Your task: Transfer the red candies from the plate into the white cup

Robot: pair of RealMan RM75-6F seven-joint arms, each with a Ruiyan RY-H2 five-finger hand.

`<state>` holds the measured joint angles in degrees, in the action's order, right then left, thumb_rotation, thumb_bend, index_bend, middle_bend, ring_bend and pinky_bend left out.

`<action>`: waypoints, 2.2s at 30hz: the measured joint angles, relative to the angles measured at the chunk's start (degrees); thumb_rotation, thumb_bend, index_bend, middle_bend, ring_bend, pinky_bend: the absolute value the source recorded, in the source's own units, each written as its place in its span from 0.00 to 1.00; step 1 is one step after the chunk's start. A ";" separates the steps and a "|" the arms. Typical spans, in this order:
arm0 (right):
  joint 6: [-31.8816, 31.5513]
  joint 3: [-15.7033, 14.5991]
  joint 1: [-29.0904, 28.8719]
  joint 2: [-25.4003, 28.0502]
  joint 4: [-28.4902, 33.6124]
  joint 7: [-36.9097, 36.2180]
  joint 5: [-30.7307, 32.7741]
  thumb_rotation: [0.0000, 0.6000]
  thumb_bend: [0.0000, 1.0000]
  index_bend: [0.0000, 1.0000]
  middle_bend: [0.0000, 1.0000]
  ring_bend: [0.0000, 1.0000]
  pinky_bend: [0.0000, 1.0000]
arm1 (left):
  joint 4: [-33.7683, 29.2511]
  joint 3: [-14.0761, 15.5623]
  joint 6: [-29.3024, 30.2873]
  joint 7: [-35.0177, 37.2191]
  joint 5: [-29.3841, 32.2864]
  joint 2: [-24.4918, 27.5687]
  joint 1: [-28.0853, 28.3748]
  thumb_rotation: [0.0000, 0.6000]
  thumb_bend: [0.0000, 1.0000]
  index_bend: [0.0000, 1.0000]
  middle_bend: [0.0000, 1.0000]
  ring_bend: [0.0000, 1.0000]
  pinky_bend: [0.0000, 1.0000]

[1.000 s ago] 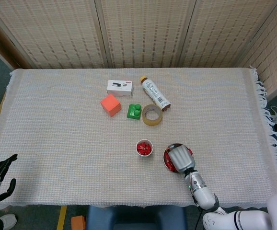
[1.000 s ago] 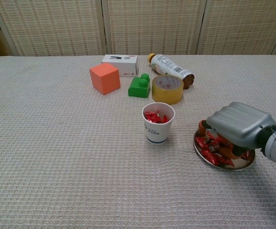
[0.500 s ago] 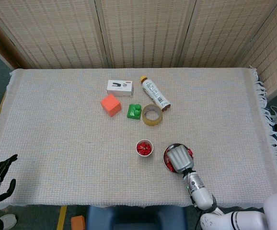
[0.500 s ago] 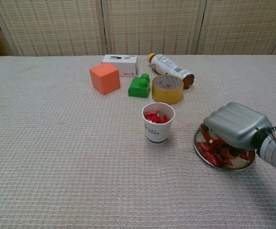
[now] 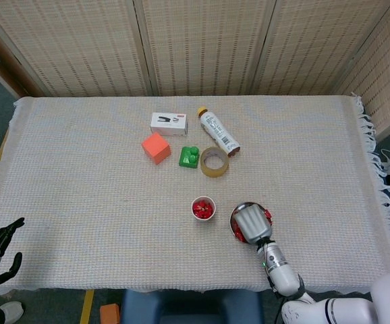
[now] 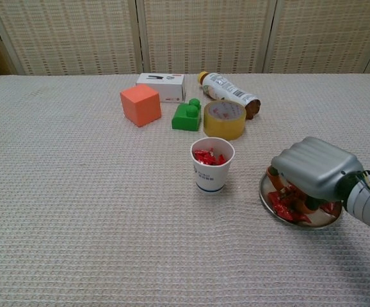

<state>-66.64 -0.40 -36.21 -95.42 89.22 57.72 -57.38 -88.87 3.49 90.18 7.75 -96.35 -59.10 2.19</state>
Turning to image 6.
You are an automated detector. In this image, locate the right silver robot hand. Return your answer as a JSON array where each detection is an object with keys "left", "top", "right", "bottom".
[{"left": 266, "top": 136, "right": 365, "bottom": 216}]

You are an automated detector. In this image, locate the silver metal plate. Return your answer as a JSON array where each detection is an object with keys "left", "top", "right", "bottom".
[{"left": 259, "top": 171, "right": 343, "bottom": 228}]

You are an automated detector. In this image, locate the white paper cup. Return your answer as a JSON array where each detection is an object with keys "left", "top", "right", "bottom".
[{"left": 190, "top": 136, "right": 236, "bottom": 195}]

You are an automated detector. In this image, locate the yellow tape roll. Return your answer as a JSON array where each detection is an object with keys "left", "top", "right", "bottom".
[{"left": 203, "top": 99, "right": 247, "bottom": 141}]

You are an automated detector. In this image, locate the white labelled drink bottle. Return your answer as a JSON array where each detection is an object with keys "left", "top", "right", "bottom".
[{"left": 198, "top": 71, "right": 262, "bottom": 121}]

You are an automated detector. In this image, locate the green toy brick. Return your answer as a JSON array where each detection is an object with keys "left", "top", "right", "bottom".
[{"left": 171, "top": 98, "right": 202, "bottom": 132}]

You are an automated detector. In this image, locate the white stapler box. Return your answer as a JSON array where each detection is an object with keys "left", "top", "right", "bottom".
[{"left": 136, "top": 73, "right": 186, "bottom": 104}]

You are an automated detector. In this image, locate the orange foam cube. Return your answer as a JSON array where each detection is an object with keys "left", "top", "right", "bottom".
[{"left": 119, "top": 84, "right": 162, "bottom": 129}]

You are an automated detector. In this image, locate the beige woven tablecloth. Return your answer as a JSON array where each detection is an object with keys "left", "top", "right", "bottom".
[{"left": 0, "top": 73, "right": 370, "bottom": 307}]

